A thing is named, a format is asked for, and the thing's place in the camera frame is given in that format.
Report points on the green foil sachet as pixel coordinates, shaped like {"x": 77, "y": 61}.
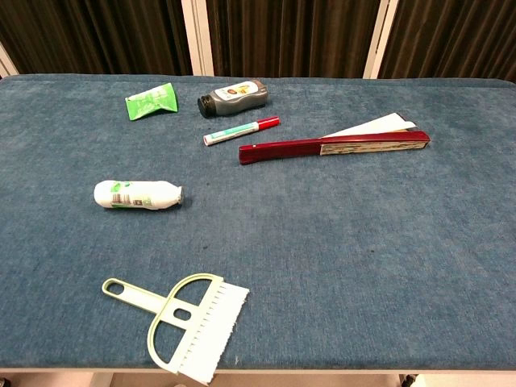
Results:
{"x": 151, "y": 101}

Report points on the red folding hand fan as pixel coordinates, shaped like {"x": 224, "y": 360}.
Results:
{"x": 306, "y": 148}

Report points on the black caster wheel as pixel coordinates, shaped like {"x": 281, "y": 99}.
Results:
{"x": 410, "y": 379}
{"x": 4, "y": 381}

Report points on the blue fabric table cover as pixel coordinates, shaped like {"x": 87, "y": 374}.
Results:
{"x": 322, "y": 242}

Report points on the white partition frame post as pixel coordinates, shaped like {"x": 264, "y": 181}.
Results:
{"x": 381, "y": 38}
{"x": 197, "y": 36}
{"x": 7, "y": 62}

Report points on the white plastic bottle green label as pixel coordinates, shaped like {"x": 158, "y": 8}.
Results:
{"x": 137, "y": 194}

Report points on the dark brown curtain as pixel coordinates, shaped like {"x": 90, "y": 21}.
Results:
{"x": 282, "y": 36}

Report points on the white marker red cap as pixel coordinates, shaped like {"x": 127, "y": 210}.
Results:
{"x": 238, "y": 131}

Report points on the grey bottle black cap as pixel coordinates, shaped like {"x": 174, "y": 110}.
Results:
{"x": 234, "y": 98}

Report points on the pale green white brush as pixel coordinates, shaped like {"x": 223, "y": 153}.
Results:
{"x": 201, "y": 322}

